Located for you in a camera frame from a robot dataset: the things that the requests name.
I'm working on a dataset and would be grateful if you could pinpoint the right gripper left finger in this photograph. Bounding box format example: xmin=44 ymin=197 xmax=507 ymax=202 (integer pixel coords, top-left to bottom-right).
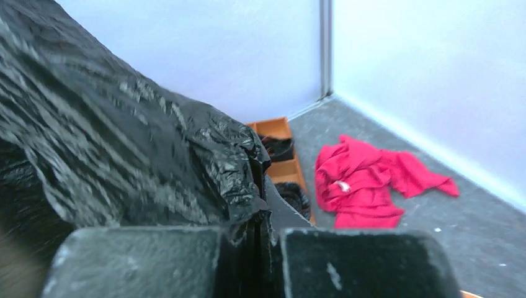
xmin=38 ymin=223 xmax=257 ymax=298

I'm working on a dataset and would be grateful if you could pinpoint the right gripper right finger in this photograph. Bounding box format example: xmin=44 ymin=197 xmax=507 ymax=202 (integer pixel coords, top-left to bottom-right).
xmin=261 ymin=177 xmax=462 ymax=297

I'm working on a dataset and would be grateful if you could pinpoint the black plastic trash bag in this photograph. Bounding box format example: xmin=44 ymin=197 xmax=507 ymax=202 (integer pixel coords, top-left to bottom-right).
xmin=1 ymin=1 xmax=270 ymax=262

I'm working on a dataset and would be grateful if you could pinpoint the black bag roll middle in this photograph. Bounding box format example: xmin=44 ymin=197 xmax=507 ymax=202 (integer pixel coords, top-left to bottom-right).
xmin=274 ymin=182 xmax=311 ymax=221

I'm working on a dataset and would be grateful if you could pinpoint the black bag roll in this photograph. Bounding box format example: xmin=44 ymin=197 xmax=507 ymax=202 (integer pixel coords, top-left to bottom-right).
xmin=274 ymin=182 xmax=311 ymax=221
xmin=259 ymin=135 xmax=294 ymax=163

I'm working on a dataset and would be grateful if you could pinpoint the orange compartment tray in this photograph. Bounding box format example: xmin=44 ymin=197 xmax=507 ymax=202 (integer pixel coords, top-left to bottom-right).
xmin=246 ymin=117 xmax=317 ymax=226

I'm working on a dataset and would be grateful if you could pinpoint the crumpled red cloth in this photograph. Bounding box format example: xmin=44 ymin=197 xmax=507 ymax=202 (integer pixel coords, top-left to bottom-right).
xmin=314 ymin=135 xmax=460 ymax=229

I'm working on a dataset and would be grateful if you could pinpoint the black bag roll back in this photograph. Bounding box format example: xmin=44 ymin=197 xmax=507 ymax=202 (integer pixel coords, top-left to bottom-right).
xmin=259 ymin=135 xmax=294 ymax=163

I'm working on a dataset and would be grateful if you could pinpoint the left aluminium corner post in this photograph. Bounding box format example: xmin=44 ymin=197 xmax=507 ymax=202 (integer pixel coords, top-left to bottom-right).
xmin=319 ymin=0 xmax=334 ymax=101

